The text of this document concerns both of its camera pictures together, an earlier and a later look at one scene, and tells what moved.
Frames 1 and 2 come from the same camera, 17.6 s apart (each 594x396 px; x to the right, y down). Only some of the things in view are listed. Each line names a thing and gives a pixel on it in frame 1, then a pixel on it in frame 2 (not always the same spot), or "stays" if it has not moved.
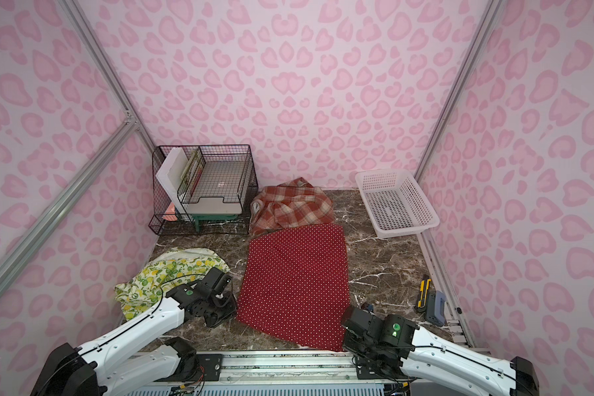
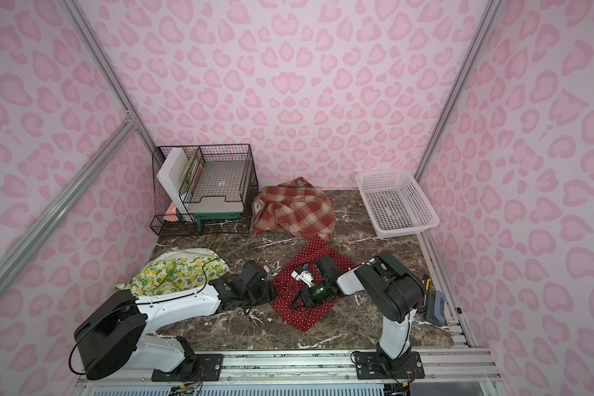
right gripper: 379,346 → 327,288
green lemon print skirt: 169,268 stays
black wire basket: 202,190 stays
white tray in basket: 219,190 stays
